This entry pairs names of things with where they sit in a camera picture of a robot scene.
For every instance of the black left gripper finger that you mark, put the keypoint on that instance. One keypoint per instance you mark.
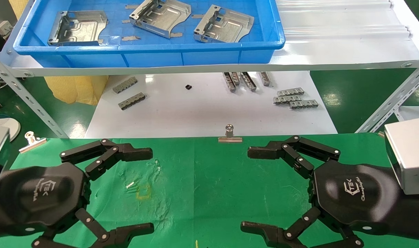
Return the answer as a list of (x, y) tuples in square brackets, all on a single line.
[(133, 152)]

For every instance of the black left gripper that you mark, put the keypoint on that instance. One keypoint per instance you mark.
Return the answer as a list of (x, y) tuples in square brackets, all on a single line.
[(40, 196)]

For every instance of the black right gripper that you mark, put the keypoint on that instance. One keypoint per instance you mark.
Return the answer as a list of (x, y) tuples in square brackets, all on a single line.
[(354, 193)]

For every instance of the stamped metal bracket plate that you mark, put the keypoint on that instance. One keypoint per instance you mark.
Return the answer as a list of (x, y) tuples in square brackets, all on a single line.
[(81, 27), (226, 27), (161, 17)]

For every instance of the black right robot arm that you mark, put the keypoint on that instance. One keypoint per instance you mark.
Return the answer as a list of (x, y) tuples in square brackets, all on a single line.
[(418, 217)]

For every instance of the tiny white scrap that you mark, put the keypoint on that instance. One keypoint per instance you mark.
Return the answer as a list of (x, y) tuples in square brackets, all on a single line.
[(130, 185)]

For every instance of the green cloth mat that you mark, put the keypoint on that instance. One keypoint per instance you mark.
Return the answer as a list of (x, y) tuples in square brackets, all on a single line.
[(212, 179)]

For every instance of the silver binder clip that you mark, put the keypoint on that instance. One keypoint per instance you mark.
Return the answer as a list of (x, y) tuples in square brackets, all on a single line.
[(31, 143), (230, 139)]

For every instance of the large white board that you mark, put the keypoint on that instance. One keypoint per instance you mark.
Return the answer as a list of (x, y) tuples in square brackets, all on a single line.
[(202, 110)]

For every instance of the blue plastic tray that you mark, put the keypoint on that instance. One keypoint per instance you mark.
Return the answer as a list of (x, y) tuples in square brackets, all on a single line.
[(154, 58)]

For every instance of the group of grey strips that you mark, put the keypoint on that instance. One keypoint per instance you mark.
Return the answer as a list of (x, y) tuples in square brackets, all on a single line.
[(248, 81)]

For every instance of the white metal shelf board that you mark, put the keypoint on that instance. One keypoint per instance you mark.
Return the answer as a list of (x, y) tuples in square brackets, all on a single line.
[(333, 55)]

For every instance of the small grey box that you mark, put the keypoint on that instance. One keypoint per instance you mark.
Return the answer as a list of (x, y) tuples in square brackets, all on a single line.
[(4, 28)]

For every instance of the clear corrugated plastic sheet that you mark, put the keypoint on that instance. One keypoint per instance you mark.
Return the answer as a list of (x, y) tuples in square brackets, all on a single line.
[(333, 20)]

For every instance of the small grey metal rail part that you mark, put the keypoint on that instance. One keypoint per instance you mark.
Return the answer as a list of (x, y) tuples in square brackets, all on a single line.
[(265, 78), (290, 92), (131, 101), (235, 78), (304, 104), (125, 85), (285, 100), (229, 82)]

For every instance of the white round base plate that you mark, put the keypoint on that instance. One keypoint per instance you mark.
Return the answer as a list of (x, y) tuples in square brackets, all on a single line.
[(13, 128)]

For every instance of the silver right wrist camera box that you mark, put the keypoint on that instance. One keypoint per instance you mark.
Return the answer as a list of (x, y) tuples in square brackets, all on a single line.
[(409, 155)]

